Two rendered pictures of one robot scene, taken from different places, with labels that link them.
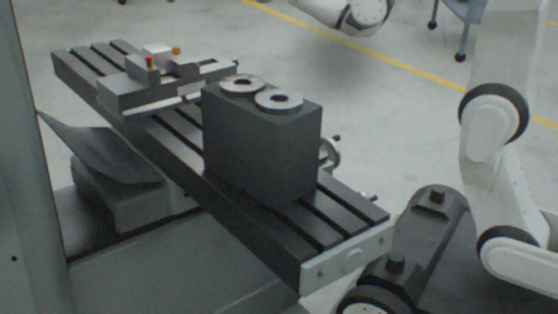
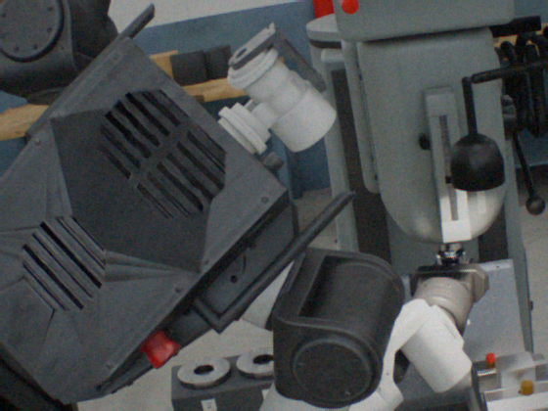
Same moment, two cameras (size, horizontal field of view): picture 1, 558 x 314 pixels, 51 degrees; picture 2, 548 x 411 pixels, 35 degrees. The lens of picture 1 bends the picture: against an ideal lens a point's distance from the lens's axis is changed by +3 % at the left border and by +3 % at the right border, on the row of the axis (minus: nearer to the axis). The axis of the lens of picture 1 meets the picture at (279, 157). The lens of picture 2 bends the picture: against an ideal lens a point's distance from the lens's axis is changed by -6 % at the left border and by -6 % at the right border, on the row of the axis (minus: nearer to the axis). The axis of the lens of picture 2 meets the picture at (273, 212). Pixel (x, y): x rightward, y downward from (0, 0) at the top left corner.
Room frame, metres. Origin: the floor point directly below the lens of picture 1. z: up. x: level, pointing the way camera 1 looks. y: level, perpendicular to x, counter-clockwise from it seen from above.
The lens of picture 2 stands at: (2.04, -0.82, 1.83)
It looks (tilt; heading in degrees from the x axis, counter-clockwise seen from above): 19 degrees down; 135
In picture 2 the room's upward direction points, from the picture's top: 10 degrees counter-clockwise
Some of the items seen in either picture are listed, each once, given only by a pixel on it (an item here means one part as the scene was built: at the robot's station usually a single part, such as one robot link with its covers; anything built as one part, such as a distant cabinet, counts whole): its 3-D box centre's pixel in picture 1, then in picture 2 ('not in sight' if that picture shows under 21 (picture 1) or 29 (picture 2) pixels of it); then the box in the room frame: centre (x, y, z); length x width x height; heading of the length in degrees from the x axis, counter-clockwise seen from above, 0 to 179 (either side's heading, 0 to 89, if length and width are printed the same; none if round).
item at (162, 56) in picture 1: (157, 59); (515, 376); (1.39, 0.32, 1.02); 0.06 x 0.05 x 0.06; 40
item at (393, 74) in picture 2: not in sight; (436, 125); (1.31, 0.26, 1.47); 0.21 x 0.19 x 0.32; 39
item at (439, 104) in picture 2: not in sight; (447, 164); (1.38, 0.17, 1.44); 0.04 x 0.04 x 0.21; 39
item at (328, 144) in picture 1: (320, 156); not in sight; (1.63, -0.13, 0.61); 0.16 x 0.12 x 0.12; 129
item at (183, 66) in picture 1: (177, 61); (523, 402); (1.42, 0.27, 1.00); 0.12 x 0.06 x 0.04; 40
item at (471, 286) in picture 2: not in sight; (443, 299); (1.35, 0.17, 1.23); 0.13 x 0.12 x 0.10; 23
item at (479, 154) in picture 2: not in sight; (476, 159); (1.46, 0.12, 1.48); 0.07 x 0.07 x 0.06
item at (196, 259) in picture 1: (196, 259); not in sight; (1.33, 0.24, 0.42); 0.80 x 0.30 x 0.60; 129
